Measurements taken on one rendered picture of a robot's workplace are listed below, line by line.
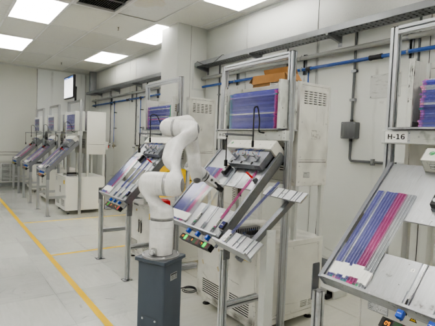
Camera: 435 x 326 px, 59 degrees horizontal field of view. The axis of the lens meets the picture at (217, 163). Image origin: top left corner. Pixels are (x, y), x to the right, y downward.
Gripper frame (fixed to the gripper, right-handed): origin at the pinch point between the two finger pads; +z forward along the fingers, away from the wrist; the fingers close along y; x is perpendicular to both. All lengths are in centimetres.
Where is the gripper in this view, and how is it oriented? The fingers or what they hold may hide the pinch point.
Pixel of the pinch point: (219, 189)
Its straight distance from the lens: 268.2
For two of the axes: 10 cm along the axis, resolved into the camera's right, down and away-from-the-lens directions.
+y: -5.8, -0.7, 8.1
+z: 6.5, 5.6, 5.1
